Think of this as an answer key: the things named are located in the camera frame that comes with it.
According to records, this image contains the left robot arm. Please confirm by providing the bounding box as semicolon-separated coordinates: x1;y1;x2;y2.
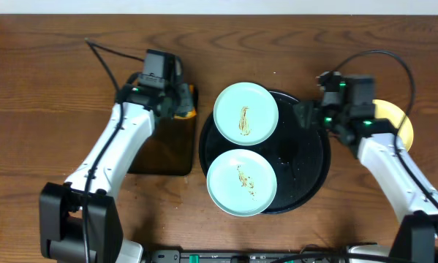
39;76;197;262

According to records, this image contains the black rectangular water tray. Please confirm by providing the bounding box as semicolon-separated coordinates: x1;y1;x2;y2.
128;111;197;176

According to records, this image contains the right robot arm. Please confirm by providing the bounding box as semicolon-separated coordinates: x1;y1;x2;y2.
293;71;438;262

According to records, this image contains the light blue plate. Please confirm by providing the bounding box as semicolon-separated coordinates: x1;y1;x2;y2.
213;82;279;146
206;149;277;217

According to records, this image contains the yellow green scrub sponge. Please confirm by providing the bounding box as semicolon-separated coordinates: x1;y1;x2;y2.
174;83;197;119

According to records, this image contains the pale yellow plate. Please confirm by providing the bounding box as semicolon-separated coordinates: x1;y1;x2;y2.
372;99;414;151

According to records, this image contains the black round serving tray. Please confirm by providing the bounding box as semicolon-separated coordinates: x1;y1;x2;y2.
198;88;331;215

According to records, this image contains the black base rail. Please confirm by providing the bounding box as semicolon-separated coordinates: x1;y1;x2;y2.
145;248;388;263

